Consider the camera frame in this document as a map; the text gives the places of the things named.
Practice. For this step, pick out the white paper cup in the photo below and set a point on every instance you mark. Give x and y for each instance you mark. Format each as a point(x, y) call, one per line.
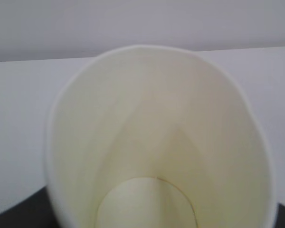
point(157, 137)

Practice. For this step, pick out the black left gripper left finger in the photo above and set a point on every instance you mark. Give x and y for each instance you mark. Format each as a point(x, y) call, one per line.
point(34, 212)

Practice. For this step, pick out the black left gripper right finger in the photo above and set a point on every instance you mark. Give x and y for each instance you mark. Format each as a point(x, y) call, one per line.
point(280, 221)

